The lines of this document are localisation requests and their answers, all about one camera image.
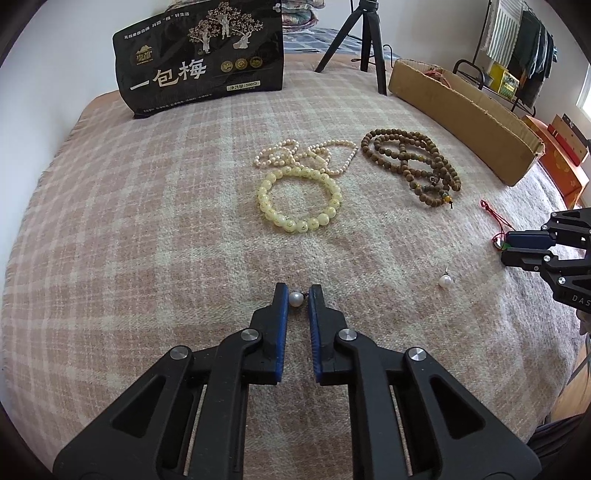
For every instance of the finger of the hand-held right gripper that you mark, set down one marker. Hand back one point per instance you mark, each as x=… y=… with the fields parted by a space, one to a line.
x=526 y=239
x=526 y=259

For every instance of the orange cloth covered table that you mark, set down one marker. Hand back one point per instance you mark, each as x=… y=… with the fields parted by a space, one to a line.
x=561 y=175

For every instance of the black tripod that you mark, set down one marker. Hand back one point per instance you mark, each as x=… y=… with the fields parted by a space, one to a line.
x=379 y=55

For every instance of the window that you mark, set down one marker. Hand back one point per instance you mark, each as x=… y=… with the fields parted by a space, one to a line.
x=588 y=92

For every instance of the white pearl earring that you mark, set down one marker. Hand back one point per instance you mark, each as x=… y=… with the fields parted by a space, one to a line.
x=296 y=299
x=444 y=280

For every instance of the yellow crate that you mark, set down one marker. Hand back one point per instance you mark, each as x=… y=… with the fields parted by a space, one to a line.
x=505 y=81

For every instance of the black printed snack bag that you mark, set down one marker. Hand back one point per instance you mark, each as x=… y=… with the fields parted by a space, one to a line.
x=184 y=78

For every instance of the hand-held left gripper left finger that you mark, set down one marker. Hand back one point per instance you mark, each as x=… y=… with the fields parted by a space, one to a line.
x=282 y=323

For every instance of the folded floral quilt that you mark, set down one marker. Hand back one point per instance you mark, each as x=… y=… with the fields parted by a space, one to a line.
x=304 y=11

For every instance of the black clothes rack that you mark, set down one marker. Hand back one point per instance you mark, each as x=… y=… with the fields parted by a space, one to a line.
x=480 y=76

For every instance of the beige cardboard box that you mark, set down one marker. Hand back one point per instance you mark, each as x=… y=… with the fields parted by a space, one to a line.
x=570 y=134

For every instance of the black flat box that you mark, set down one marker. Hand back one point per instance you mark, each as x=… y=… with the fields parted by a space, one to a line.
x=579 y=127

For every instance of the dark hanging clothes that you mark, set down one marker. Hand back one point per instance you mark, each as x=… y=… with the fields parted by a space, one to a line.
x=531 y=55

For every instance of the striped towel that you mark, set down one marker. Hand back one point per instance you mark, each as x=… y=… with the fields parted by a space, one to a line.
x=503 y=32

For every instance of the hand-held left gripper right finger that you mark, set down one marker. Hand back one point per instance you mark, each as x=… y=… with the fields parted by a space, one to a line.
x=314 y=323

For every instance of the blue checked bed sheet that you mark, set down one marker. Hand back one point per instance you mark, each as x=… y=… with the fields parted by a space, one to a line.
x=314 y=44

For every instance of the red flat box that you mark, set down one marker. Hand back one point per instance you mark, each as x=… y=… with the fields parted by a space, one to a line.
x=561 y=150

